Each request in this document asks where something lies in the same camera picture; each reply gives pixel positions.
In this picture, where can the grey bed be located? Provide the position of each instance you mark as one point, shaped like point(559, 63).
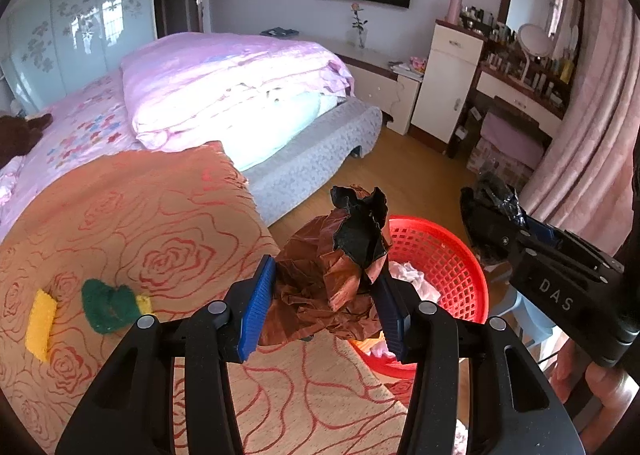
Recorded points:
point(320, 160)

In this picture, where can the person's right hand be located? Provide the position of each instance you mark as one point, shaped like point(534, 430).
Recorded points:
point(605, 382)

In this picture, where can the green and yellow scouring sponge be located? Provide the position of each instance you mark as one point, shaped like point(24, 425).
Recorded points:
point(107, 305)

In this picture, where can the tall cream cabinet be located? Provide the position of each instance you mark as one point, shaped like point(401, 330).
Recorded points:
point(445, 85)

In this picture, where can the pink folded quilt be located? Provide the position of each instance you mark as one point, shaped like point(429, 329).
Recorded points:
point(215, 75)

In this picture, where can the brown wrapper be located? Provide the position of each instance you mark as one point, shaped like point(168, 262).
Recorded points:
point(325, 285)

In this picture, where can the row of cosmetic bottles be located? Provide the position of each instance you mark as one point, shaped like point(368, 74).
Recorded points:
point(550, 70)

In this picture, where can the pink crumpled tissue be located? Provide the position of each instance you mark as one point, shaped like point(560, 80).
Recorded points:
point(426, 291)

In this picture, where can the glass-door wardrobe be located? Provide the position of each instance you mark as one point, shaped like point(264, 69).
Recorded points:
point(80, 25)

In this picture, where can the light blue folded blanket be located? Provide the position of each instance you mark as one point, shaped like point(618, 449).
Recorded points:
point(280, 130)

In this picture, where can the pink thermos bottle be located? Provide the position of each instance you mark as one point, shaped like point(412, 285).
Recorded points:
point(455, 7)

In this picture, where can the cushioned vanity stool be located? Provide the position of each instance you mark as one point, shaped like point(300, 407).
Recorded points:
point(510, 140)

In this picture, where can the flower in glass vase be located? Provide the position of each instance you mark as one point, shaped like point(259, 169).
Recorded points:
point(360, 32)

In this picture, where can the black plastic bag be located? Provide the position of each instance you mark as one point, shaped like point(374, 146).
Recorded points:
point(500, 196)

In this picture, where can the orange rose-patterned blanket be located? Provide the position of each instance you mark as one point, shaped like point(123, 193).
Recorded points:
point(150, 215)

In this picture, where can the brown plush toy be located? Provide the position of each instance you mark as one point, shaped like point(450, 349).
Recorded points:
point(20, 135)

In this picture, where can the stack of books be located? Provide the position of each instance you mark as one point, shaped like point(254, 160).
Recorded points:
point(407, 66)

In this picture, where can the round white makeup mirror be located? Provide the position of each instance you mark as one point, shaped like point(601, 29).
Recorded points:
point(534, 42)

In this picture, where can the red plastic basket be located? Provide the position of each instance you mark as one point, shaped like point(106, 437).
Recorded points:
point(450, 260)

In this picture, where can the pink curtain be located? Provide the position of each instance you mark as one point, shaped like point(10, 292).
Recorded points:
point(590, 110)

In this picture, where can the pink floral bedsheet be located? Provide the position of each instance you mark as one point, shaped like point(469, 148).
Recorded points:
point(75, 130)

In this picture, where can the white tissue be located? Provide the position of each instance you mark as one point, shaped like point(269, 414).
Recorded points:
point(405, 271)

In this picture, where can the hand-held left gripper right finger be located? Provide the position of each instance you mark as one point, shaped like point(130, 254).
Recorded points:
point(391, 317)

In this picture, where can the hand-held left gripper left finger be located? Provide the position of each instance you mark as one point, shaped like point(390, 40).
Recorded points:
point(255, 307)

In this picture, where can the low cream cabinet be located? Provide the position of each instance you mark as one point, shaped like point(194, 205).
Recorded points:
point(385, 90)

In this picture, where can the dressing table with mirror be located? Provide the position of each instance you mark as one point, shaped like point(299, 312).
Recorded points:
point(520, 100)

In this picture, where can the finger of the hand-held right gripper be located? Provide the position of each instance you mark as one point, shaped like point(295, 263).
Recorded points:
point(492, 235)
point(542, 230)

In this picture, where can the blue plastic stool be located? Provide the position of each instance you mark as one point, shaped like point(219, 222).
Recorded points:
point(525, 315)

